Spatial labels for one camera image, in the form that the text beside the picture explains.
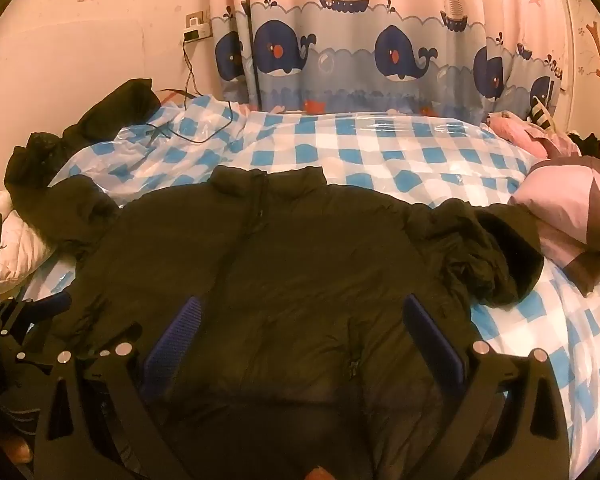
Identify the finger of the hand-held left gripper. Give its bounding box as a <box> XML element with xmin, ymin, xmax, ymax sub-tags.
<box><xmin>0</xmin><ymin>291</ymin><xmax>74</xmax><ymax>337</ymax></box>
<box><xmin>2</xmin><ymin>322</ymin><xmax>144</xmax><ymax>377</ymax></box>

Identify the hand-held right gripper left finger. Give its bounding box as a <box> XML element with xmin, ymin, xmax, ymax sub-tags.
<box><xmin>32</xmin><ymin>296</ymin><xmax>203</xmax><ymax>480</ymax></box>

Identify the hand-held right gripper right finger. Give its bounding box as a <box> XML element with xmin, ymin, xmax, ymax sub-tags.
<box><xmin>402</xmin><ymin>294</ymin><xmax>571</xmax><ymax>480</ymax></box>

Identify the black puffer jacket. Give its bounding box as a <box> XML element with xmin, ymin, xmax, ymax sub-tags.
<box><xmin>50</xmin><ymin>165</ymin><xmax>546</xmax><ymax>480</ymax></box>

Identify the dark clothes pile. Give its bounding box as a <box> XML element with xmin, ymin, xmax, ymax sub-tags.
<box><xmin>567</xmin><ymin>132</ymin><xmax>600</xmax><ymax>158</ymax></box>

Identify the white quilted jacket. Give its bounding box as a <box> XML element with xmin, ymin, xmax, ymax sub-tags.
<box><xmin>0</xmin><ymin>190</ymin><xmax>58</xmax><ymax>296</ymax></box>

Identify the pink and brown jacket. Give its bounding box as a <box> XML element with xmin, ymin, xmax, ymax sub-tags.
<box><xmin>507</xmin><ymin>156</ymin><xmax>600</xmax><ymax>297</ymax></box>

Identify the black crumpled garment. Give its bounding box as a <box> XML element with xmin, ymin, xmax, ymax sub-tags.
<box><xmin>4</xmin><ymin>78</ymin><xmax>162</xmax><ymax>211</ymax></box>

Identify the blue white checkered plastic sheet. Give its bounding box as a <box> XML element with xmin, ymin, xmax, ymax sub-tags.
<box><xmin>30</xmin><ymin>95</ymin><xmax>600</xmax><ymax>480</ymax></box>

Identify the pink cloth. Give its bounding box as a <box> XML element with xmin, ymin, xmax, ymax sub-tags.
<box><xmin>486</xmin><ymin>110</ymin><xmax>581</xmax><ymax>161</ymax></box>

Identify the black white striped item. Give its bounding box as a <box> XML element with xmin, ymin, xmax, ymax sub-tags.
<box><xmin>527</xmin><ymin>94</ymin><xmax>556</xmax><ymax>128</ymax></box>

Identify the whale print curtain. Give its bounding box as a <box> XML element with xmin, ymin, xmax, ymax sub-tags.
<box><xmin>207</xmin><ymin>0</ymin><xmax>573</xmax><ymax>126</ymax></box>

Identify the white plug-in charger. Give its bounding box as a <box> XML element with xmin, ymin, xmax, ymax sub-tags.
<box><xmin>182</xmin><ymin>24</ymin><xmax>214</xmax><ymax>42</ymax></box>

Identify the black cable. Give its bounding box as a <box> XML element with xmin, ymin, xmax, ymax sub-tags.
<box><xmin>147</xmin><ymin>37</ymin><xmax>238</xmax><ymax>145</ymax></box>

